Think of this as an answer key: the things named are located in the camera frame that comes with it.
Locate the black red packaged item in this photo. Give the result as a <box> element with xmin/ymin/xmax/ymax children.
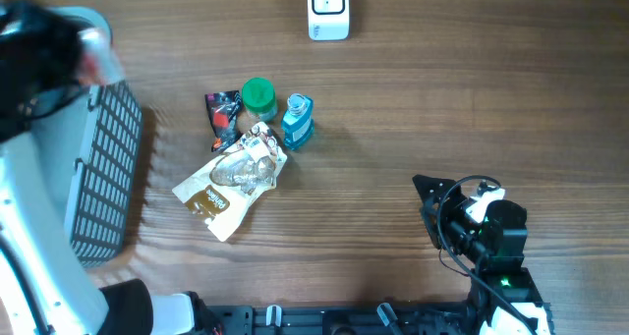
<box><xmin>204</xmin><ymin>90</ymin><xmax>243</xmax><ymax>152</ymax></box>

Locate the dried mushroom snack bag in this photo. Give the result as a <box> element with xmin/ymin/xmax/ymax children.
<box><xmin>173</xmin><ymin>122</ymin><xmax>287</xmax><ymax>242</ymax></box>

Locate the blue mouthwash bottle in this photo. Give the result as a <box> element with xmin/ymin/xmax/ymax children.
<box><xmin>281</xmin><ymin>93</ymin><xmax>315</xmax><ymax>150</ymax></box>

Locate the grey plastic basket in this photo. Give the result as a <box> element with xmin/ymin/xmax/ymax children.
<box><xmin>30</xmin><ymin>6</ymin><xmax>143</xmax><ymax>268</ymax></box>

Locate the green lid jar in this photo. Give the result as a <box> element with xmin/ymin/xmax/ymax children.
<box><xmin>242</xmin><ymin>78</ymin><xmax>278</xmax><ymax>122</ymax></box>

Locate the white barcode scanner box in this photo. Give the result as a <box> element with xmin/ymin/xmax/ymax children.
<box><xmin>308</xmin><ymin>0</ymin><xmax>350</xmax><ymax>41</ymax></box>

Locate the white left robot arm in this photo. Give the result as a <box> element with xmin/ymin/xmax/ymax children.
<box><xmin>1</xmin><ymin>0</ymin><xmax>196</xmax><ymax>334</ymax></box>

